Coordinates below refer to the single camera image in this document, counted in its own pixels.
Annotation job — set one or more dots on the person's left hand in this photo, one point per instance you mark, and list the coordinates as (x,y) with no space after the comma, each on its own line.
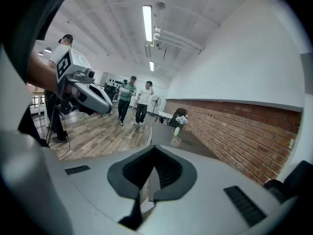
(73,92)

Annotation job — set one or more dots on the white wall socket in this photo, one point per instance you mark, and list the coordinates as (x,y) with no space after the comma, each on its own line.
(292,143)

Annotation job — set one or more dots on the black mesh office chair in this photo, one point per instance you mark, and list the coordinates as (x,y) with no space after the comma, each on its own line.
(298,177)

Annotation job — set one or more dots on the thin wooden stick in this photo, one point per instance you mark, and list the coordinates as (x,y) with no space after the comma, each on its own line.
(173,133)

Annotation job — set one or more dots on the pale green vase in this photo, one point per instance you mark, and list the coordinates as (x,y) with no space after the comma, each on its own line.
(177,131)

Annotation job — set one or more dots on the long ceiling tube light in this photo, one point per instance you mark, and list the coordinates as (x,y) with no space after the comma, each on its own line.
(147,23)

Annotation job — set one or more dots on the round ceiling fixture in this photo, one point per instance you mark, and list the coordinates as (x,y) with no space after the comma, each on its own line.
(160,5)

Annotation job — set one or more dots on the black standing fan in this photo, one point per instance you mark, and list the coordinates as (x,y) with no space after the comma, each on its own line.
(155,100)

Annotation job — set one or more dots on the person's black shirt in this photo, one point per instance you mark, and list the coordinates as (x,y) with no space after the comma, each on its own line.
(24,21)

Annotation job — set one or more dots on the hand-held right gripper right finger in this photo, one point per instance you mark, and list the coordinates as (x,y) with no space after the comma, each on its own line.
(207,204)

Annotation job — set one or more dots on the pale blue flower bouquet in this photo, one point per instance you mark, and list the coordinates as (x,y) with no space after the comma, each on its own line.
(181,120)

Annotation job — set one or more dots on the white ceiling pipes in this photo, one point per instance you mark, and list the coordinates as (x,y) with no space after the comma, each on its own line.
(176,39)

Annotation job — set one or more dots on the white desk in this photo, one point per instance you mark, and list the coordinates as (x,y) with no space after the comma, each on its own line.
(165,114)

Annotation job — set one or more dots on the short ceiling tube light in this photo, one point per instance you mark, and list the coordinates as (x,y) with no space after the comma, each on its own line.
(151,66)

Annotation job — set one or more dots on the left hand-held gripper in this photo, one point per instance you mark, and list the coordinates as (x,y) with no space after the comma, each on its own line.
(64,66)

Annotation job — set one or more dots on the person's left forearm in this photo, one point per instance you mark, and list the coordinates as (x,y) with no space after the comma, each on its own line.
(41,77)

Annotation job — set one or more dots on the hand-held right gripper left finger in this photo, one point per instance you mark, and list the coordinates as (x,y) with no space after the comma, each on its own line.
(93,192)

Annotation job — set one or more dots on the clear plastic cup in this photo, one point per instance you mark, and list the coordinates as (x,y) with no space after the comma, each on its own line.
(176,142)

